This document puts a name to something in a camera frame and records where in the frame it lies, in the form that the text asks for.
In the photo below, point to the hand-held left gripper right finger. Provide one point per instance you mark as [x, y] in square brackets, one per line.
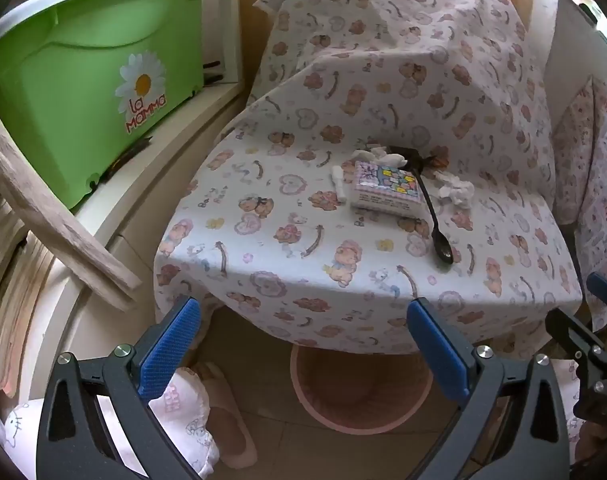
[438, 350]

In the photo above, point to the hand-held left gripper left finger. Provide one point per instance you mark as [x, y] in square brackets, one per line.
[168, 345]

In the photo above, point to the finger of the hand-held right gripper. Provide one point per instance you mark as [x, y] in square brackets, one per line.
[606, 287]
[568, 327]

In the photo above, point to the pink wastebasket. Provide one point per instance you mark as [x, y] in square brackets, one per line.
[358, 400]

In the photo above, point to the black spoon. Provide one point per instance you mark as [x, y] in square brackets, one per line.
[444, 255]

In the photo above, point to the white tissue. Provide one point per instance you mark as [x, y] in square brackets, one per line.
[456, 192]
[378, 154]

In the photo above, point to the printed tissue packet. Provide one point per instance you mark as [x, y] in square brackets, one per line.
[388, 185]

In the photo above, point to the small white paper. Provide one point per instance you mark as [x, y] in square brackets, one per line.
[339, 185]

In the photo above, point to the white cat print cushion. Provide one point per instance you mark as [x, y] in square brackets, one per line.
[183, 410]

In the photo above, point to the pink slipper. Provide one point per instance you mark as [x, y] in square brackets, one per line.
[228, 425]

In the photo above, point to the printed pink pillow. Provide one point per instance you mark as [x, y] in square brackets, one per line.
[598, 185]

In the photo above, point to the weathered wooden plank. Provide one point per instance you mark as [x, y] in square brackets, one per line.
[58, 230]

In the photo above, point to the small brown wrapper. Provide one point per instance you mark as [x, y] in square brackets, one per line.
[436, 161]

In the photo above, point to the white windowsill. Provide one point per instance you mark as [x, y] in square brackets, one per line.
[183, 125]

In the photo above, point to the bear print cloth cover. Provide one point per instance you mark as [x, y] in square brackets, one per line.
[308, 110]

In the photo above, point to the small black fitting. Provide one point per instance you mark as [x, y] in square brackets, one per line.
[213, 72]

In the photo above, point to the green storage box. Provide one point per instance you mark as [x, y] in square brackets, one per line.
[73, 85]

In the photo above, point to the white box lid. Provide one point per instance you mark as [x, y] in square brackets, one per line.
[58, 2]

